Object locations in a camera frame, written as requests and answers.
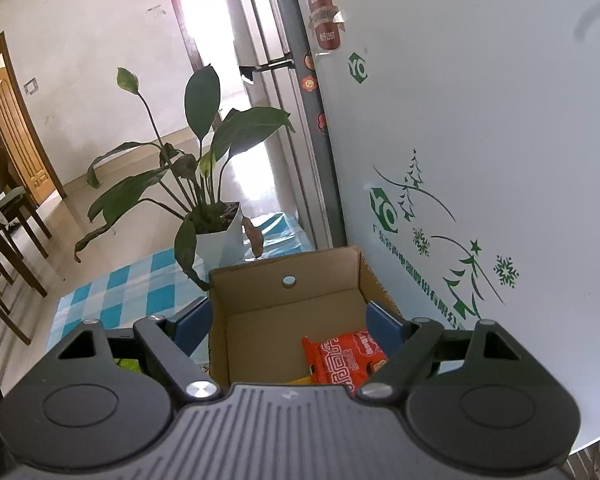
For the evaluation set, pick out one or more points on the white refrigerator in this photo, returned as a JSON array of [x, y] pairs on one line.
[[480, 135]]

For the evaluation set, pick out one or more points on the small flower sticker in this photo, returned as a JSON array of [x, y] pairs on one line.
[[308, 60], [321, 121], [308, 83]]

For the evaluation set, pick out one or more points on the yellow packet with red label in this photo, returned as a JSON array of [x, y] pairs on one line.
[[300, 380]]

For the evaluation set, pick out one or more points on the green leafy plant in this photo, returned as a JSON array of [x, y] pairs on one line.
[[245, 130]]

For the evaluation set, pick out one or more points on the cardboard box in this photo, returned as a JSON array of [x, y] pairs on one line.
[[280, 330]]

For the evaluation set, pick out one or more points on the red fridge sticker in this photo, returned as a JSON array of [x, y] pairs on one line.
[[325, 15]]

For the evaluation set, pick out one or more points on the wooden door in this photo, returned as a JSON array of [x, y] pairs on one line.
[[15, 130]]

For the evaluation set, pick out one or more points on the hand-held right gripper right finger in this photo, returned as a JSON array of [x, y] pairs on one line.
[[382, 327]]

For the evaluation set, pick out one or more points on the green snack packet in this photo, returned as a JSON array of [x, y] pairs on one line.
[[127, 365]]

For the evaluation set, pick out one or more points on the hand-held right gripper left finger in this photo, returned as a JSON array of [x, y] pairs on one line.
[[192, 325]]

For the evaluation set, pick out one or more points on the red snack packet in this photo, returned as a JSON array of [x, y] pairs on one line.
[[347, 362]]

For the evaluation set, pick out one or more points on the white plant pot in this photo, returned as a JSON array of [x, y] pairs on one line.
[[220, 240]]

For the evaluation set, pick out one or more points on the wall light switch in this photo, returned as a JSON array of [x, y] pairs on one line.
[[30, 83]]

